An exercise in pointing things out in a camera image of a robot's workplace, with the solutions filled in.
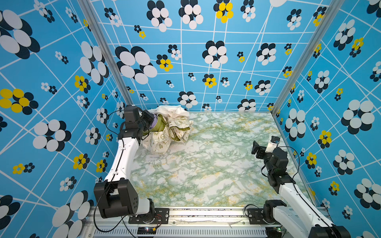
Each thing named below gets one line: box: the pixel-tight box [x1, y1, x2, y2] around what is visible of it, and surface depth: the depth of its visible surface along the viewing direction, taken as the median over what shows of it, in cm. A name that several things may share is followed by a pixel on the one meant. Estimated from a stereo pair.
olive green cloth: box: [169, 125, 191, 142], surface depth 90 cm
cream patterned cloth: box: [140, 116, 194, 154], surface depth 89 cm
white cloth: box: [147, 105, 191, 119], surface depth 93 cm
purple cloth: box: [149, 113, 158, 129], surface depth 81 cm
